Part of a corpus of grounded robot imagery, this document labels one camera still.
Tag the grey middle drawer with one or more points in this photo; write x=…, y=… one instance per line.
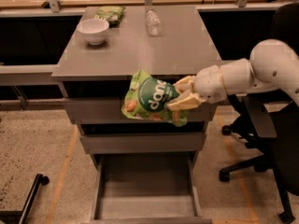
x=142, y=142

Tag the grey drawer cabinet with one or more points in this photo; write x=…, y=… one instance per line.
x=183, y=48

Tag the green snack bag on counter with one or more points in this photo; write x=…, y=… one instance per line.
x=111, y=14

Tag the black wheeled stand leg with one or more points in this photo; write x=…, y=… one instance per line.
x=19, y=217

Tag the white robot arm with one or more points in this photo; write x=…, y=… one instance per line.
x=272, y=65

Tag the black office chair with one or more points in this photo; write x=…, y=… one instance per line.
x=269, y=122

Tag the grey top drawer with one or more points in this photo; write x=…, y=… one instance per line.
x=108, y=110

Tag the grey open bottom drawer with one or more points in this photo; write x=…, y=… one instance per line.
x=156, y=188

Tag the white ceramic bowl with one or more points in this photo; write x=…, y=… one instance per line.
x=94, y=31

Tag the green dang rice chip bag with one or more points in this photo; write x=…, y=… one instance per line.
x=147, y=97

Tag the clear plastic water bottle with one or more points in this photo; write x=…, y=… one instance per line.
x=153, y=22

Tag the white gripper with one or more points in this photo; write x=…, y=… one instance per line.
x=209, y=83

